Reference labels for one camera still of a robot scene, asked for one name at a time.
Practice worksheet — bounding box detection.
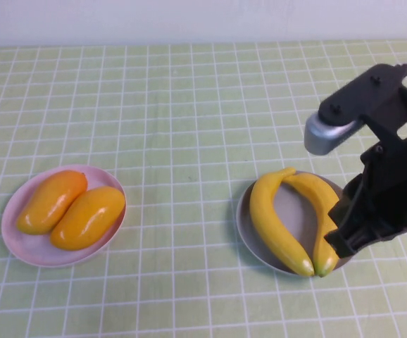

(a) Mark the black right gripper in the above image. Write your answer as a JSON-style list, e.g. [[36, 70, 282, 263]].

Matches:
[[323, 121, 407, 261]]

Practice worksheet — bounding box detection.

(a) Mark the yellow plastic banana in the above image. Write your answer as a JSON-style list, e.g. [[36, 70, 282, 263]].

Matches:
[[249, 167, 315, 277], [283, 172, 344, 278]]

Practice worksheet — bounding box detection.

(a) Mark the plain yellow-orange mango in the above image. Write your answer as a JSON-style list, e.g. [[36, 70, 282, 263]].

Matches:
[[50, 186, 126, 251]]

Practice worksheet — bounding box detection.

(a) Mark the mango with orange blush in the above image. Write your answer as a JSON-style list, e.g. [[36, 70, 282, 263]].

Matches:
[[15, 170, 89, 236]]

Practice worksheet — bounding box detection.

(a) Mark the grey round plate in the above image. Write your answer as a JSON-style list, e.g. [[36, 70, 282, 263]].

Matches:
[[236, 170, 353, 279]]

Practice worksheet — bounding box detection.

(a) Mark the pink round plate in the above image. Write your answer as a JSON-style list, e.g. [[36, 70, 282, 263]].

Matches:
[[1, 164, 127, 268]]

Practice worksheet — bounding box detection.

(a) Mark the green checkered tablecloth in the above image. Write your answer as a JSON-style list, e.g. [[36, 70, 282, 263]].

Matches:
[[0, 39, 407, 338]]

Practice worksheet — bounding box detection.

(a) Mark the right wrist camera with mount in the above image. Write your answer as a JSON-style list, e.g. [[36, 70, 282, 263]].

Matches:
[[303, 64, 407, 156]]

